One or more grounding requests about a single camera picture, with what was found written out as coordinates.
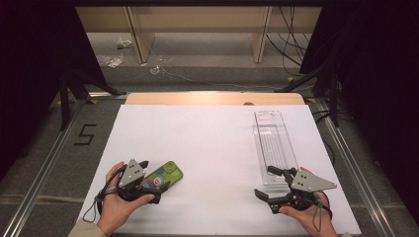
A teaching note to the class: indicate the large crumpled plastic wrapper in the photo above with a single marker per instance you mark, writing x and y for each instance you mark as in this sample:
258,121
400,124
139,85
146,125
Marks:
112,61

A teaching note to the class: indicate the tiny clear plastic scrap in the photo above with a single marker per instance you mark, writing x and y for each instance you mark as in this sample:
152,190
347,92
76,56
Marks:
154,69

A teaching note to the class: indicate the small crumpled plastic wrapper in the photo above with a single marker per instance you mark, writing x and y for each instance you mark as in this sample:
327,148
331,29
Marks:
124,43

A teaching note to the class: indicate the person's left hand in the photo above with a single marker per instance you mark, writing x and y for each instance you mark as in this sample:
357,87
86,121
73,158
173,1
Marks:
115,209

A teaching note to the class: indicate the grey table grommet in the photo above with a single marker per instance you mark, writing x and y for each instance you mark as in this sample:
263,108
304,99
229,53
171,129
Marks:
248,103

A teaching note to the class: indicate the dark curtain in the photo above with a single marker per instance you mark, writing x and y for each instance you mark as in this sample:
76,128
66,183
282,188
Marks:
29,65
378,82

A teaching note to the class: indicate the black metal stand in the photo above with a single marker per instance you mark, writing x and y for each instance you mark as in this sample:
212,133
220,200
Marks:
334,98
65,105

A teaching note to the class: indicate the person's right hand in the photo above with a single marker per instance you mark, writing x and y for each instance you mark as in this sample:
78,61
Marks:
314,220

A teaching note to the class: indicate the light wooden shelf unit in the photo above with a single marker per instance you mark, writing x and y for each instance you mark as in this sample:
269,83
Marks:
197,19

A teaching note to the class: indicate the long metal floor rail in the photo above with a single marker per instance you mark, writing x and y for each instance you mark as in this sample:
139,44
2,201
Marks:
355,171
42,171

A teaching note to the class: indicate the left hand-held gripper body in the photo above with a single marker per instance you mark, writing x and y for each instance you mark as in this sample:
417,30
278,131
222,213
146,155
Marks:
131,173

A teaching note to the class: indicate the clear plastic slotted tray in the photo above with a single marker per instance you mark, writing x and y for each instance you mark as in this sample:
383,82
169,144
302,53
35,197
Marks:
273,144

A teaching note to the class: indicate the green cartoon phone case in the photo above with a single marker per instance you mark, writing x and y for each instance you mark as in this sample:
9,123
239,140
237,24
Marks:
166,174

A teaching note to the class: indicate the white table sheet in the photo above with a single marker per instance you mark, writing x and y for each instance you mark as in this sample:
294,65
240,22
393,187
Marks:
204,148

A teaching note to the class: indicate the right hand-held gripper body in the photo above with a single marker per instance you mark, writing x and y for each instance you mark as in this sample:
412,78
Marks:
308,182

